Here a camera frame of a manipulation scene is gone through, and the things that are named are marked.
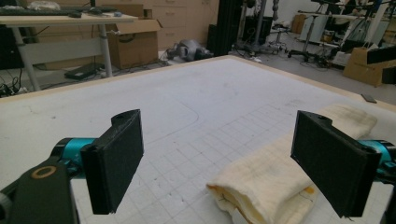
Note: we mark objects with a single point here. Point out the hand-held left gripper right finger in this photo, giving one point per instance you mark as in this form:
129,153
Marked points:
333,161

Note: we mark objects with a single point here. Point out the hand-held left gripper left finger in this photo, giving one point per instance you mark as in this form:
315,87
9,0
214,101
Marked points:
112,165

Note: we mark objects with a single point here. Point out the cream towel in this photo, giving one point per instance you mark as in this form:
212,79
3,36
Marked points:
271,177

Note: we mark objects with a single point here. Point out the small dark flat card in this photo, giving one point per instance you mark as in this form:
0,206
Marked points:
369,98

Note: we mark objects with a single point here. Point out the low brown cardboard box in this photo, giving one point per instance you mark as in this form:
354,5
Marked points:
362,70

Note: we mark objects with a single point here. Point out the flat black device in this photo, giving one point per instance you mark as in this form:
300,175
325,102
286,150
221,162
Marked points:
82,72

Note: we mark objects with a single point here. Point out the black box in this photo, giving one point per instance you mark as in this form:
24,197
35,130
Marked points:
381,54

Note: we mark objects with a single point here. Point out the wheeled metal stand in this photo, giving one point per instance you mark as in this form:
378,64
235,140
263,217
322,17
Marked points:
306,46

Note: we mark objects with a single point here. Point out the open brown cardboard box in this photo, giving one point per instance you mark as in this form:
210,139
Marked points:
134,43

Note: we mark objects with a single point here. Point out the small wheeled stool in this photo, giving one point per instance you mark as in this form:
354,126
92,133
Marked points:
278,39

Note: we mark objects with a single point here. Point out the white desk with metal legs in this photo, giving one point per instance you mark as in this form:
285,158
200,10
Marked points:
62,37

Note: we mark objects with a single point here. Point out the grey rounded machine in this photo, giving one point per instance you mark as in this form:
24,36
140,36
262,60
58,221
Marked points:
191,49

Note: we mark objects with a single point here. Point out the small brown cardboard box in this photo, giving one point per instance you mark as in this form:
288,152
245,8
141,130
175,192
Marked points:
298,23

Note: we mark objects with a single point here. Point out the black computer tower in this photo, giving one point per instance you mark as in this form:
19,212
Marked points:
9,49

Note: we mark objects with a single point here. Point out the black computer mouse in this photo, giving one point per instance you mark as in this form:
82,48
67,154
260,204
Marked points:
75,14

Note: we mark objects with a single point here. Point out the black upright column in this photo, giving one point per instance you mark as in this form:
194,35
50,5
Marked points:
227,28

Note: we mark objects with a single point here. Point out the black keyboard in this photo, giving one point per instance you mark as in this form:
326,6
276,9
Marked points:
34,11

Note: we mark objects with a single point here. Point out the clear plastic bag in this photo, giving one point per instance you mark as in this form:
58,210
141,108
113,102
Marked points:
43,5

